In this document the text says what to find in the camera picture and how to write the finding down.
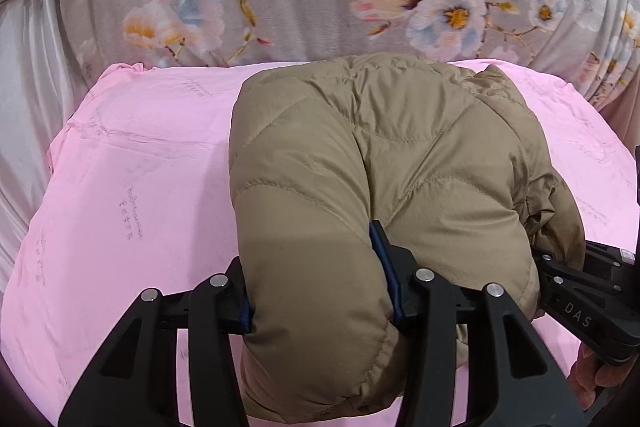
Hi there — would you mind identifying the pale grey satin cloth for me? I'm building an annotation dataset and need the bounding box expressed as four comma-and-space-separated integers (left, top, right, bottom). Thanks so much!
0, 0, 108, 293

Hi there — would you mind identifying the person's right hand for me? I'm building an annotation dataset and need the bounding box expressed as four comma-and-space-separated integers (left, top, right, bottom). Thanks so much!
569, 341, 640, 410

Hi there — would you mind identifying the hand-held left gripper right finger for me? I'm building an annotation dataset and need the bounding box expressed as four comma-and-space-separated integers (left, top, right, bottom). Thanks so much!
369, 221, 587, 427

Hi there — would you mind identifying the khaki puffer jacket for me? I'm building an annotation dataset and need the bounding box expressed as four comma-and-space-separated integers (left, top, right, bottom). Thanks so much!
229, 53, 587, 425

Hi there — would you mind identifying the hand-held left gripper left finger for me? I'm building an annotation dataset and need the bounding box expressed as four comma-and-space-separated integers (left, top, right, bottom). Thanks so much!
57, 257, 254, 427

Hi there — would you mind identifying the pink bed sheet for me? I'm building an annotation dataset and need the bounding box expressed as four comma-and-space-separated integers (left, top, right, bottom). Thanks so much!
0, 58, 640, 427

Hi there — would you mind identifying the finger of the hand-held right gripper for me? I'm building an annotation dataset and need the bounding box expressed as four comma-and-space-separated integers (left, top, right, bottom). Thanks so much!
530, 246, 587, 280

